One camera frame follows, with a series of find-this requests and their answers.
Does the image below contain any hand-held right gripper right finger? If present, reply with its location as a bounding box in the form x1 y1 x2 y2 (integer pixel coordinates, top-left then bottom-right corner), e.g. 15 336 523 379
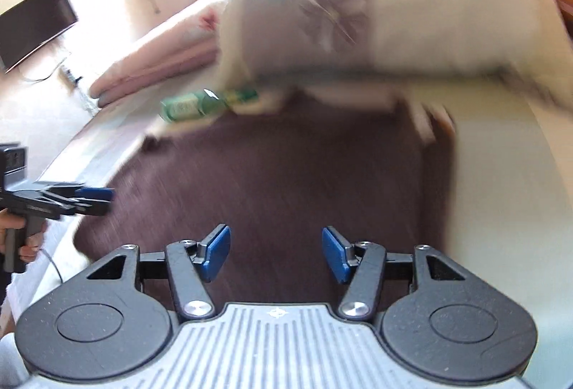
323 225 466 320

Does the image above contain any brown fuzzy sweater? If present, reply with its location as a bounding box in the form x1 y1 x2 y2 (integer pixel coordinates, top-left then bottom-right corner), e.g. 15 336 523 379
74 94 457 305

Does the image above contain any wall television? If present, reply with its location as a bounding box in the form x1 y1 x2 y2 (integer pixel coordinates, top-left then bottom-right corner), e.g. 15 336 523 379
0 0 79 74

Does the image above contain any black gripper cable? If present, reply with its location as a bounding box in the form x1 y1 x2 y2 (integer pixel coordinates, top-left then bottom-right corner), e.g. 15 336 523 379
40 250 66 282

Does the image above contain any person's leg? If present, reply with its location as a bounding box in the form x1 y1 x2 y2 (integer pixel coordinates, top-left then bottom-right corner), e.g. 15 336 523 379
0 335 28 389

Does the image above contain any floral pillow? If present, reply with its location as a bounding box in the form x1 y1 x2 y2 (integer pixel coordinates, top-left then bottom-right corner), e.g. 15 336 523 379
215 0 569 112

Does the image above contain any green glass bottle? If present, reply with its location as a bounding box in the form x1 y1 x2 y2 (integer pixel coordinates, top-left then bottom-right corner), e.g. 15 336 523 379
160 88 260 123

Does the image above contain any person's left hand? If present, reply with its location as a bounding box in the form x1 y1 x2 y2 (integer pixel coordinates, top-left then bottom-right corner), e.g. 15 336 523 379
0 217 48 263

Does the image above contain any folded pink floral quilt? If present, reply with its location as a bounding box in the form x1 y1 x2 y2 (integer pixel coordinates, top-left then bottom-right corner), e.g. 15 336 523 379
90 0 233 108

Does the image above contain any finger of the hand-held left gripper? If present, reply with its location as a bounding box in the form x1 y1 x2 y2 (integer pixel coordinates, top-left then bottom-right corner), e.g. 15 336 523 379
49 203 110 217
58 188 115 203

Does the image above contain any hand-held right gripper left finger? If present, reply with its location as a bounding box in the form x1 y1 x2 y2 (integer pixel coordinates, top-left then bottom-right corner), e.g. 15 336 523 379
87 224 232 320

